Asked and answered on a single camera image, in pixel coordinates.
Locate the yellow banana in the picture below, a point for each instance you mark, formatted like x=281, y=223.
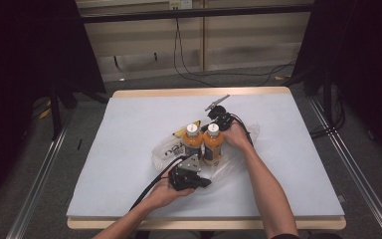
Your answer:
x=184, y=131

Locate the black horizontal bar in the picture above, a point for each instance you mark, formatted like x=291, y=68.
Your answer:
x=192, y=14

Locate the translucent white plastic bag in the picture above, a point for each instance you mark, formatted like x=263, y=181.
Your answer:
x=165, y=156

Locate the white wall socket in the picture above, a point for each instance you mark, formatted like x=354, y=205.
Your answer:
x=180, y=4

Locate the black curtain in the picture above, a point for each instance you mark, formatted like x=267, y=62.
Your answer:
x=26, y=66
x=364, y=59

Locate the person's left hand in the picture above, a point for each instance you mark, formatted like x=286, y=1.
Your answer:
x=164, y=194

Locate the person's right hand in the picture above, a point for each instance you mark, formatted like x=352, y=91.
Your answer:
x=237, y=136

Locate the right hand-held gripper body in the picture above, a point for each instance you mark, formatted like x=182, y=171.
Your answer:
x=224, y=119

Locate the orange juice bottle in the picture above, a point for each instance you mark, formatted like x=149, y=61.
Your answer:
x=192, y=141
x=213, y=146

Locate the black metal stand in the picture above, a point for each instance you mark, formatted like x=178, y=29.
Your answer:
x=55, y=113
x=328, y=99

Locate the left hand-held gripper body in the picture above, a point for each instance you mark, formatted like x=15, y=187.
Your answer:
x=187, y=177

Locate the aluminium floor rail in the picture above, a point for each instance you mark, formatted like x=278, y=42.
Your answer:
x=361, y=179
x=36, y=186

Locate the wooden table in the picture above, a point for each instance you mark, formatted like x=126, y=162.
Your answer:
x=199, y=92

